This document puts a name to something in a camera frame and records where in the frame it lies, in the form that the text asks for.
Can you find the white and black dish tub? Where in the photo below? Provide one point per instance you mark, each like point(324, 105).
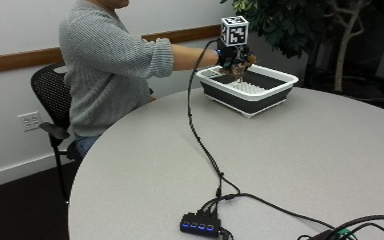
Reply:
point(247, 88)

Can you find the white marker cube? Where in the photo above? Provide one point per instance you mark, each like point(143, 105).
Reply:
point(235, 30)

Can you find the green indoor tree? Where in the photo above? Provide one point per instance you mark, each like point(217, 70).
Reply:
point(298, 23)

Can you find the the person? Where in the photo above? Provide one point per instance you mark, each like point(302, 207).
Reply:
point(107, 66)

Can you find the black mesh office chair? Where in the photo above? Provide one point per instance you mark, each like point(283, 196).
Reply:
point(52, 96)

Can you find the black usb hub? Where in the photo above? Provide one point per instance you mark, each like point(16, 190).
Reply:
point(200, 226)

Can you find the wooden wall rail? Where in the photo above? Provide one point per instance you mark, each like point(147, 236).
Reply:
point(46, 55)

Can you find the white wall outlet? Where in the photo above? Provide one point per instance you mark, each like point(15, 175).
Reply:
point(30, 121)

